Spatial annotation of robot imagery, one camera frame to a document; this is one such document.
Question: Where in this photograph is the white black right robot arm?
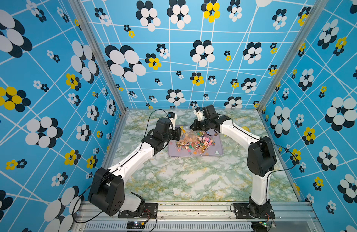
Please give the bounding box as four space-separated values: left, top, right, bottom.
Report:
190 105 277 219

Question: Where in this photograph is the pile of colourful candies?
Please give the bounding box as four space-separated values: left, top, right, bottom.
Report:
176 131 217 155

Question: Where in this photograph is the ziploc bag with yellow duck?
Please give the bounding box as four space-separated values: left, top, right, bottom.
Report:
242 126 251 132

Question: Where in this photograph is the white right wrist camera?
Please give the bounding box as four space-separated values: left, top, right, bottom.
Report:
194 107 205 121

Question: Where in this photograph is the left green circuit board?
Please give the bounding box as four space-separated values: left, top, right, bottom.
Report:
126 221 146 231

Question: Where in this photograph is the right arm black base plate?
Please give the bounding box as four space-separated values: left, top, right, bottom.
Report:
230 203 276 220

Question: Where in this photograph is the aluminium corner post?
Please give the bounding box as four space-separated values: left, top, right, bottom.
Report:
257 0 330 112
69 0 127 114

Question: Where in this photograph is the aluminium front rail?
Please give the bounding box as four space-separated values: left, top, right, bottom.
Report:
72 201 324 232

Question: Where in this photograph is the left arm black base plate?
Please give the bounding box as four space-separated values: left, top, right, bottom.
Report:
118 203 158 219

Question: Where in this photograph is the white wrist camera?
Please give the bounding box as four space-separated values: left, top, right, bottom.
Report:
168 112 177 130
194 107 205 121

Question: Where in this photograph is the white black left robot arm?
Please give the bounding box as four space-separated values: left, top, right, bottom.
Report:
88 112 181 218

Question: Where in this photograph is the aluminium corner post left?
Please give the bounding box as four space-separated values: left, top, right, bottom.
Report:
69 0 127 114

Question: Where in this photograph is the lilac plastic tray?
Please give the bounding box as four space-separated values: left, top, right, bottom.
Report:
168 126 223 158

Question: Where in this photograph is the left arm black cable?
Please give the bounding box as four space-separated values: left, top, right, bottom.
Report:
72 109 170 224

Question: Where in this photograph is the ziploc bag of candies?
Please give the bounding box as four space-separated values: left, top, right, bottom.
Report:
179 126 203 142

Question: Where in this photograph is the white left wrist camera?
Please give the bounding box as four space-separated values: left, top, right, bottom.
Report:
168 112 177 130

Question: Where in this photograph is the right green circuit board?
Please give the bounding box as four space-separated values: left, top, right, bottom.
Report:
252 222 272 232

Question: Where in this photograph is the green circuit board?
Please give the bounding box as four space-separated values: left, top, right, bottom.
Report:
126 221 146 231
252 222 272 232

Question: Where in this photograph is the aluminium corner post right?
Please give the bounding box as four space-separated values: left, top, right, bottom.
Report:
257 0 330 112

